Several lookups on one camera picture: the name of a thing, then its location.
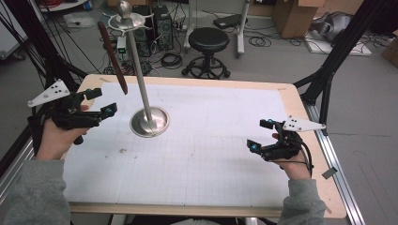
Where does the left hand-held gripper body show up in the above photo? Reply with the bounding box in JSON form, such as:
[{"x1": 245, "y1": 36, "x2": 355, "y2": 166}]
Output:
[{"x1": 26, "y1": 79, "x2": 103, "y2": 131}]

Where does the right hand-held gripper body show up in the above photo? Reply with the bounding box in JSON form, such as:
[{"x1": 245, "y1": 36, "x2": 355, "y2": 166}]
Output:
[{"x1": 260, "y1": 114, "x2": 327, "y2": 162}]

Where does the brown wooden spoon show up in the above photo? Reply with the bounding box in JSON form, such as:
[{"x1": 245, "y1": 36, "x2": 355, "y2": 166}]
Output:
[{"x1": 97, "y1": 21, "x2": 129, "y2": 96}]

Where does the metal utensil stand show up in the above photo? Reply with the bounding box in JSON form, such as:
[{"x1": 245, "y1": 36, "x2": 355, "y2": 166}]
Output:
[{"x1": 102, "y1": 0, "x2": 171, "y2": 139}]

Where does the person's right hand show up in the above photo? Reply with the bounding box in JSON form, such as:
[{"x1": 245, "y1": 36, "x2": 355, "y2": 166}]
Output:
[{"x1": 270, "y1": 132, "x2": 313, "y2": 181}]

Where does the person's left hand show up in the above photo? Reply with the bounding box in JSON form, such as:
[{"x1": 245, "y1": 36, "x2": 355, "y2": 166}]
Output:
[{"x1": 35, "y1": 104, "x2": 90, "y2": 161}]

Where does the white grid mat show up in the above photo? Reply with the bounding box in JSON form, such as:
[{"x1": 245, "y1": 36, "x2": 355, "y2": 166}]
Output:
[{"x1": 61, "y1": 82, "x2": 291, "y2": 208}]

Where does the small grey tag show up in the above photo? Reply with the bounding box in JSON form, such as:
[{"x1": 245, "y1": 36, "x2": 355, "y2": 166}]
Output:
[{"x1": 321, "y1": 166, "x2": 339, "y2": 180}]

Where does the white box with green display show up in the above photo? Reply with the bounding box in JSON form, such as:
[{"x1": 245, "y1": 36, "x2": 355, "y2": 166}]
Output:
[{"x1": 115, "y1": 36, "x2": 129, "y2": 61}]

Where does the black computer tower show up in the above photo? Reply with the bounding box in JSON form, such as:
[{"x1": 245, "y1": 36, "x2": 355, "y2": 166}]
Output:
[{"x1": 151, "y1": 5, "x2": 175, "y2": 53}]

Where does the black round stool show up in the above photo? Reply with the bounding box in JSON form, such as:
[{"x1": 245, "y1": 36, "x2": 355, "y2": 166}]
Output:
[{"x1": 181, "y1": 26, "x2": 232, "y2": 81}]

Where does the large cardboard box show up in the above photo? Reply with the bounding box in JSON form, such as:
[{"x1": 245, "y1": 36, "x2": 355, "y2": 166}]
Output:
[{"x1": 270, "y1": 0, "x2": 327, "y2": 40}]

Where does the black flat case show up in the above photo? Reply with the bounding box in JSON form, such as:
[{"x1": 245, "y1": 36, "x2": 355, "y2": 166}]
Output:
[{"x1": 212, "y1": 13, "x2": 249, "y2": 31}]

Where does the white flat board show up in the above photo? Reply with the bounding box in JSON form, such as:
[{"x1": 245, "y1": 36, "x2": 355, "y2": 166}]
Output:
[{"x1": 303, "y1": 31, "x2": 374, "y2": 57}]

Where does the grey bag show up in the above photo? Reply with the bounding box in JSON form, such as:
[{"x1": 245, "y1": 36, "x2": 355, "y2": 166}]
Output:
[{"x1": 309, "y1": 11, "x2": 355, "y2": 43}]

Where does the small cardboard box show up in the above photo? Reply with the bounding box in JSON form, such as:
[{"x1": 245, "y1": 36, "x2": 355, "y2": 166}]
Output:
[{"x1": 380, "y1": 29, "x2": 398, "y2": 68}]

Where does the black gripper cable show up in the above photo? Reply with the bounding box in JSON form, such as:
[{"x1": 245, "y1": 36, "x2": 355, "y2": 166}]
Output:
[{"x1": 289, "y1": 137, "x2": 315, "y2": 178}]

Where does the aluminium frame rail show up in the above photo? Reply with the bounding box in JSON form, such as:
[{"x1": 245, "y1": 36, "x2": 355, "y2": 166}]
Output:
[
  {"x1": 303, "y1": 102, "x2": 367, "y2": 225},
  {"x1": 0, "y1": 137, "x2": 36, "y2": 205}
]

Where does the black metal frame strut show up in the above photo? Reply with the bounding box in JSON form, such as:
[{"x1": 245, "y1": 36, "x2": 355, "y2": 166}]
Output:
[
  {"x1": 293, "y1": 0, "x2": 392, "y2": 136},
  {"x1": 0, "y1": 0, "x2": 89, "y2": 177}
]

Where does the coiled black cable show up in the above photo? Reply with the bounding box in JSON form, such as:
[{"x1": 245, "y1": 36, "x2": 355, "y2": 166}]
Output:
[
  {"x1": 161, "y1": 52, "x2": 184, "y2": 70},
  {"x1": 248, "y1": 35, "x2": 273, "y2": 49}
]

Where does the white stand post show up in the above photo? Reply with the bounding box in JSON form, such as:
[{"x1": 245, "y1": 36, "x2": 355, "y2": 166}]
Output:
[{"x1": 236, "y1": 0, "x2": 252, "y2": 58}]

